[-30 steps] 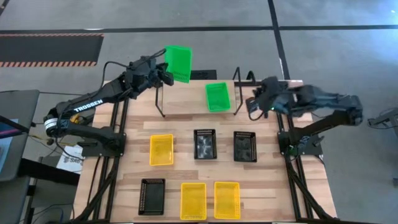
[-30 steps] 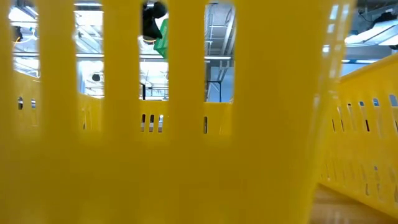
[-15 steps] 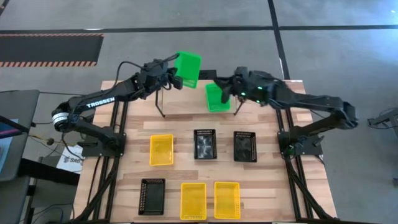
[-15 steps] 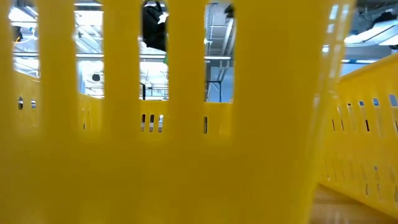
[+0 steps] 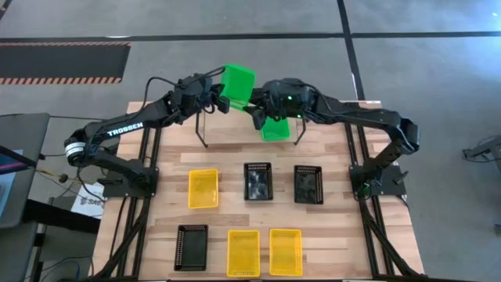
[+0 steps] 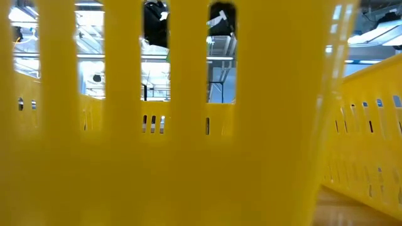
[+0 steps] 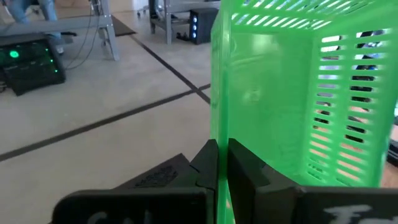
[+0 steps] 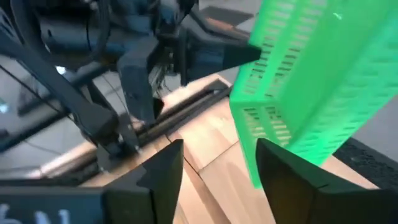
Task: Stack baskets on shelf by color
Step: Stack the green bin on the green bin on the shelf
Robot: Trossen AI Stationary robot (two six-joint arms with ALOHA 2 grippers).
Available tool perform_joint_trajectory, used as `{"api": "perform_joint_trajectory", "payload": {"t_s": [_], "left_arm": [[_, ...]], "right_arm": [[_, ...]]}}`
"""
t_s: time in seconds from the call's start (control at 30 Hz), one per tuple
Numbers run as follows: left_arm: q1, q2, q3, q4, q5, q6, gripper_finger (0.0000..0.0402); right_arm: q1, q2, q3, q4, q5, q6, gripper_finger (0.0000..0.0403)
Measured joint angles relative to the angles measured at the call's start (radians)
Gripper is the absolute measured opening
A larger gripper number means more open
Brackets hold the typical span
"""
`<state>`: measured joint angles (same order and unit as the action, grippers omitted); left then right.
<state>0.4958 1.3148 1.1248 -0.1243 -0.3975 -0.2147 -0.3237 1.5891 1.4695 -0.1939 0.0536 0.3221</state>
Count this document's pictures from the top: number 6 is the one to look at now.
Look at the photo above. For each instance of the black round ceiling speaker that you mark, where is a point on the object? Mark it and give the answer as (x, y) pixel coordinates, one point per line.
(97, 78)

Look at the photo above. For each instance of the white pillar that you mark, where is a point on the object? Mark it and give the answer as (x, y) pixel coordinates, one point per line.
(82, 78)

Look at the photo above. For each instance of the yellow plastic basket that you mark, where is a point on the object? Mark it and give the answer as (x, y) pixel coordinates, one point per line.
(364, 141)
(188, 172)

